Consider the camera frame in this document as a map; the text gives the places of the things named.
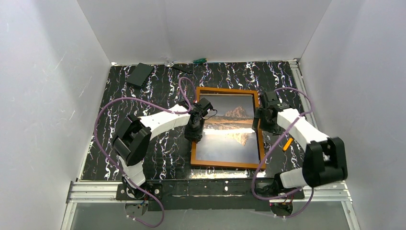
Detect orange wooden picture frame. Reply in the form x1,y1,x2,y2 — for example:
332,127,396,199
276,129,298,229
191,87,265,169

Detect mountain landscape photo print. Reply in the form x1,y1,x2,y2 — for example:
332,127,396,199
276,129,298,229
195,93,260,164

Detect orange screwdriver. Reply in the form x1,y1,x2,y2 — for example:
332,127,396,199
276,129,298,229
282,138,293,151

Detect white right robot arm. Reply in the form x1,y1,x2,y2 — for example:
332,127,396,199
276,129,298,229
252,92,348,192

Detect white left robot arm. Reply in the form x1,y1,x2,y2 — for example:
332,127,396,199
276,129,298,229
113,98,214,188

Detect black flat tool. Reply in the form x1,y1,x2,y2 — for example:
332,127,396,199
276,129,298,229
172,65,193,74

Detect black rectangular box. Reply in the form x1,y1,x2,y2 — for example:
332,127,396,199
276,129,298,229
126,63,154,89

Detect aluminium rail right side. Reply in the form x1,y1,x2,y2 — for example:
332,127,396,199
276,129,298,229
288,60,332,173

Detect aluminium rail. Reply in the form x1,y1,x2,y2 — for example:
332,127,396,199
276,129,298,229
288,60,332,173
68,180,353,202

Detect green handled screwdriver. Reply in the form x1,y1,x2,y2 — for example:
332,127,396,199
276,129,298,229
193,58,207,64

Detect aluminium rail front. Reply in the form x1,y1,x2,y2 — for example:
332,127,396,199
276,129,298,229
68,180,353,202

